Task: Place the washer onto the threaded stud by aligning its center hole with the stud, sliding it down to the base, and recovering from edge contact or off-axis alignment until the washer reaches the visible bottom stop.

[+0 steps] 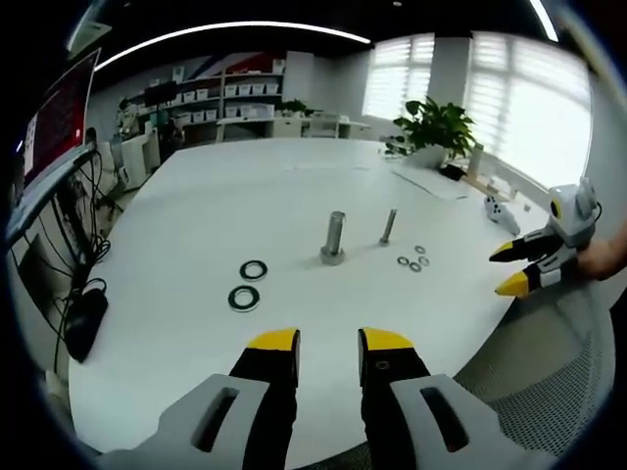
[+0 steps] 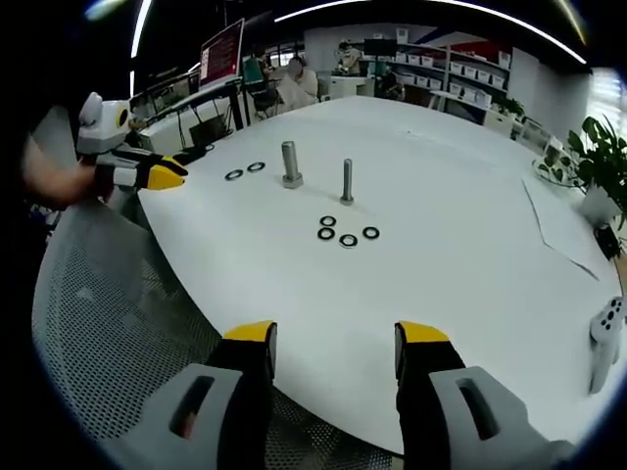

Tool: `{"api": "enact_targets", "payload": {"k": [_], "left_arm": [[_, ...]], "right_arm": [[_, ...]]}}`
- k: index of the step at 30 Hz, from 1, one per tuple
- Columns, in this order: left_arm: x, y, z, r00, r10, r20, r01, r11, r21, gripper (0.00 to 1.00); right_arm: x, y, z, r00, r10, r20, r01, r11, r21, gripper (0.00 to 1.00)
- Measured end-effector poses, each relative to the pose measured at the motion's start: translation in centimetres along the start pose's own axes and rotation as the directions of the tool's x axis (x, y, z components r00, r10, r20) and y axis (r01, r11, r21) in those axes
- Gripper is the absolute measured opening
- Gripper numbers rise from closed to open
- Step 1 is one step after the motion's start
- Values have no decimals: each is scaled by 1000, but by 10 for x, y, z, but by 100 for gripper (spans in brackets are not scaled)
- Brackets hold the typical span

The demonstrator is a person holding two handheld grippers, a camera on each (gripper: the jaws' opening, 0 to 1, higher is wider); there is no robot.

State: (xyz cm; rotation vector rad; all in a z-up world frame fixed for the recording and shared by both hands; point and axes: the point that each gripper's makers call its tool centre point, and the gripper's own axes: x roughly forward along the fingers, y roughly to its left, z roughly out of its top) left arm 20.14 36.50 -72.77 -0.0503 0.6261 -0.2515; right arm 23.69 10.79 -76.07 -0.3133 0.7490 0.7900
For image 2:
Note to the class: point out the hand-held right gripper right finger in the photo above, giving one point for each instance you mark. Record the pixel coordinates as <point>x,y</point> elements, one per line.
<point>441,416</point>

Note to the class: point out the ceiling light strip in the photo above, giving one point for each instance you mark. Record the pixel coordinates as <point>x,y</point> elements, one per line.
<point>441,12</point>

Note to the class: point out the thin threaded stud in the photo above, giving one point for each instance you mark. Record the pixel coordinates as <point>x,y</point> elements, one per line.
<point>347,178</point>

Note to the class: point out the grey mesh office chair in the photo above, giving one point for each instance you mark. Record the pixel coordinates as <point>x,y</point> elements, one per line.
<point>112,303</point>

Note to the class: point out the thick threaded stud square base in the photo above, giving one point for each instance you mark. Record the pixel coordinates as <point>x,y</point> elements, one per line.
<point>290,161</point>

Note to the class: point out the black monitor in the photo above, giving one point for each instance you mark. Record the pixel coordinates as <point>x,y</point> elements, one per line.
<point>379,47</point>

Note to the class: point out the person's left hand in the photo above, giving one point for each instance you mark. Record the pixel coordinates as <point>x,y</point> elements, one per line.
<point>59,183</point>

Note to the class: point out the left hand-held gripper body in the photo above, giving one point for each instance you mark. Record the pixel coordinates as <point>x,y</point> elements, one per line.
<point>100,129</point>

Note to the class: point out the small plant in glass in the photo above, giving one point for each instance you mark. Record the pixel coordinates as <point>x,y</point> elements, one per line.
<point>553,159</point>

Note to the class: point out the computer monitor red screen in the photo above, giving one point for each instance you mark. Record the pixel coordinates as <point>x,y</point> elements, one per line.
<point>223,54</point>

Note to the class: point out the sheet of white paper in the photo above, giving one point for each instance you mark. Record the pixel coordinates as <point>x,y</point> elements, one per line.
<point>553,220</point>

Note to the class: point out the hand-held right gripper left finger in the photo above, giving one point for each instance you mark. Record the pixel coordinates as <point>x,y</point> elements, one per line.
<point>220,416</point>

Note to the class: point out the black metal washer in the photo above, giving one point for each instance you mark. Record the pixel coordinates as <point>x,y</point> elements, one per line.
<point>343,241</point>
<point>250,167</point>
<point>322,221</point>
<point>228,175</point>
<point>320,234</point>
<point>366,232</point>

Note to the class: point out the green potted plant white pot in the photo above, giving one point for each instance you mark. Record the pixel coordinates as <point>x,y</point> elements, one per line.
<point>600,161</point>

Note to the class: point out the shelf with white bins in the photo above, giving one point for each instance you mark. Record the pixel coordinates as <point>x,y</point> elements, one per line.
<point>455,73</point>

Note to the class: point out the white game controller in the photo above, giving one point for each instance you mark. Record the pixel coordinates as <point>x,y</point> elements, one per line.
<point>605,338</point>

